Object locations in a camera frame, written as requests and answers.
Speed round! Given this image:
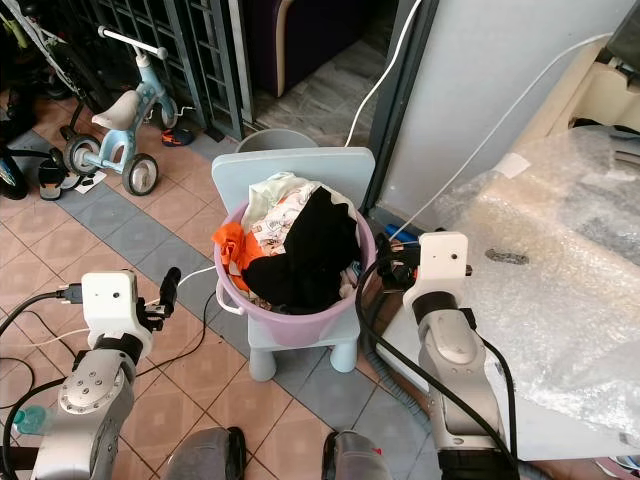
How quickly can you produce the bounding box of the black garment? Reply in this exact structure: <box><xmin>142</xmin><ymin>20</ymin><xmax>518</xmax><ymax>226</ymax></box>
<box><xmin>243</xmin><ymin>187</ymin><xmax>364</xmax><ymax>313</ymax></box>

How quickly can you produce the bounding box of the beige top-load washing machine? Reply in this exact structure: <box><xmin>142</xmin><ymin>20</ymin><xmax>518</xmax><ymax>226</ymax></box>
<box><xmin>364</xmin><ymin>30</ymin><xmax>640</xmax><ymax>463</ymax></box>

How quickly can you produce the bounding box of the orange garment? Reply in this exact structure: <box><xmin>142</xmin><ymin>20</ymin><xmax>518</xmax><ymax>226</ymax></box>
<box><xmin>212</xmin><ymin>222</ymin><xmax>271</xmax><ymax>279</ymax></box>

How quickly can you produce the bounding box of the purple plastic laundry basin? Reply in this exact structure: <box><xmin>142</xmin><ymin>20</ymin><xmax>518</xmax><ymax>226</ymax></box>
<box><xmin>220</xmin><ymin>195</ymin><xmax>373</xmax><ymax>350</ymax></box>

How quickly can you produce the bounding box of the white patterned garment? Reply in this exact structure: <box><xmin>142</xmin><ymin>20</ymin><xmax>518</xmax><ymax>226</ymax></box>
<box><xmin>240</xmin><ymin>172</ymin><xmax>346</xmax><ymax>263</ymax></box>

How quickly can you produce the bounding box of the black and red shoe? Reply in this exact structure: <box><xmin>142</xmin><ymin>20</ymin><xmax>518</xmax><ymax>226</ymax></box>
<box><xmin>159</xmin><ymin>126</ymin><xmax>194</xmax><ymax>149</ymax></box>

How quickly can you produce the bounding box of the clear bubble wrap sheet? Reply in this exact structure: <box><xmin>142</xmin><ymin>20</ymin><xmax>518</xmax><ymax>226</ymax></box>
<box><xmin>434</xmin><ymin>125</ymin><xmax>640</xmax><ymax>403</ymax></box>

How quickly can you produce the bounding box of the light blue child chair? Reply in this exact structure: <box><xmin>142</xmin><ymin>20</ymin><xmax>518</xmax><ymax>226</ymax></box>
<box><xmin>210</xmin><ymin>148</ymin><xmax>377</xmax><ymax>384</ymax></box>

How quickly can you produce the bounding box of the grey left robot leg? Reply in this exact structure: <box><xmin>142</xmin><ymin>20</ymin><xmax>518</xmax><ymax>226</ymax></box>
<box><xmin>165</xmin><ymin>427</ymin><xmax>247</xmax><ymax>480</ymax></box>

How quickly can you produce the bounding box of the grey robot leg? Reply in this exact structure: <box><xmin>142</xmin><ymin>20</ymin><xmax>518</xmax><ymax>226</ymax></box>
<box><xmin>165</xmin><ymin>427</ymin><xmax>247</xmax><ymax>480</ymax></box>
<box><xmin>321</xmin><ymin>430</ymin><xmax>393</xmax><ymax>480</ymax></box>

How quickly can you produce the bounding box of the grey plastic bucket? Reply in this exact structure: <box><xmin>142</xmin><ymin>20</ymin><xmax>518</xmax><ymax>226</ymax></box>
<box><xmin>235</xmin><ymin>128</ymin><xmax>318</xmax><ymax>157</ymax></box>

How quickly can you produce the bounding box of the green plastic bottle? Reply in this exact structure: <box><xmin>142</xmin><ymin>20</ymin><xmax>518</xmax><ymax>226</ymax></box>
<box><xmin>14</xmin><ymin>404</ymin><xmax>53</xmax><ymax>437</ymax></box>

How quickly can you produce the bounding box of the light blue child tricycle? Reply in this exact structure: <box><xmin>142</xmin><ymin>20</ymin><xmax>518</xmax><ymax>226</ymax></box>
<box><xmin>64</xmin><ymin>26</ymin><xmax>193</xmax><ymax>197</ymax></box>

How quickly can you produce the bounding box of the grey right robot leg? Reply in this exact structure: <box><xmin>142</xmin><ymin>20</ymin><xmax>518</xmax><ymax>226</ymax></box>
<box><xmin>321</xmin><ymin>430</ymin><xmax>393</xmax><ymax>480</ymax></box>

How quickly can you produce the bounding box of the black bicycle wheel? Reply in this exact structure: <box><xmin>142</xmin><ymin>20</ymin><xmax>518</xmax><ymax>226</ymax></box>
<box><xmin>0</xmin><ymin>145</ymin><xmax>30</xmax><ymax>200</ymax></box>

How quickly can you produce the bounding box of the dark purple sofa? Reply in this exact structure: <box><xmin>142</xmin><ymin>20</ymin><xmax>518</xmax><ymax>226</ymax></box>
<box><xmin>253</xmin><ymin>0</ymin><xmax>403</xmax><ymax>98</ymax></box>

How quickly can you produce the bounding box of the dark metal grille gate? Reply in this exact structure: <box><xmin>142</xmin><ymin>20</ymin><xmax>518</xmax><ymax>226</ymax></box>
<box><xmin>58</xmin><ymin>0</ymin><xmax>247</xmax><ymax>142</ymax></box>

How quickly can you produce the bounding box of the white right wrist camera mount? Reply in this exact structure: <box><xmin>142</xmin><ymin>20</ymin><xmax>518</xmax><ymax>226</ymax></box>
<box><xmin>403</xmin><ymin>232</ymin><xmax>473</xmax><ymax>303</ymax></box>

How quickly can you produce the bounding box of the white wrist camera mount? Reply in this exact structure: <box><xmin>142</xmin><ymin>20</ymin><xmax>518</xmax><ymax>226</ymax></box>
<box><xmin>403</xmin><ymin>232</ymin><xmax>473</xmax><ymax>303</ymax></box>
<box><xmin>82</xmin><ymin>270</ymin><xmax>147</xmax><ymax>346</ymax></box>

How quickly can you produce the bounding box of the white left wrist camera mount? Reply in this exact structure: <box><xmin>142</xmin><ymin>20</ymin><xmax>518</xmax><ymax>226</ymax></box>
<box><xmin>82</xmin><ymin>270</ymin><xmax>147</xmax><ymax>346</ymax></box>

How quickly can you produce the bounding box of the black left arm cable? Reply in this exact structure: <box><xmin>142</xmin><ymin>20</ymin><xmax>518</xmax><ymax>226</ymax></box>
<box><xmin>0</xmin><ymin>284</ymin><xmax>87</xmax><ymax>480</ymax></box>

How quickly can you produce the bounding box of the thin white cable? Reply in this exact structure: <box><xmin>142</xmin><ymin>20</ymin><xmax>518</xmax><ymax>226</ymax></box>
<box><xmin>390</xmin><ymin>32</ymin><xmax>617</xmax><ymax>237</ymax></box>

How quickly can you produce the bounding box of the thick white cable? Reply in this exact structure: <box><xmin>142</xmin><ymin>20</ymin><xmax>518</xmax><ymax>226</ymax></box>
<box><xmin>344</xmin><ymin>0</ymin><xmax>423</xmax><ymax>150</ymax></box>

